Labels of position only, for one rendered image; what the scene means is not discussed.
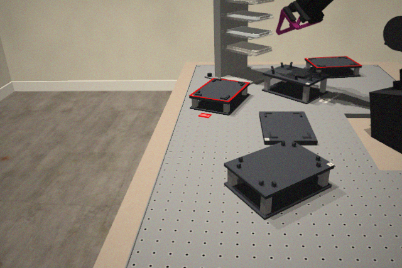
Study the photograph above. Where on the white multi-well plate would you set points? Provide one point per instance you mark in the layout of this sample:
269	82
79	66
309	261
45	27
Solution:
253	33
250	48

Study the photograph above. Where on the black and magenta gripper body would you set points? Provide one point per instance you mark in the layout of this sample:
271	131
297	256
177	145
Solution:
312	13

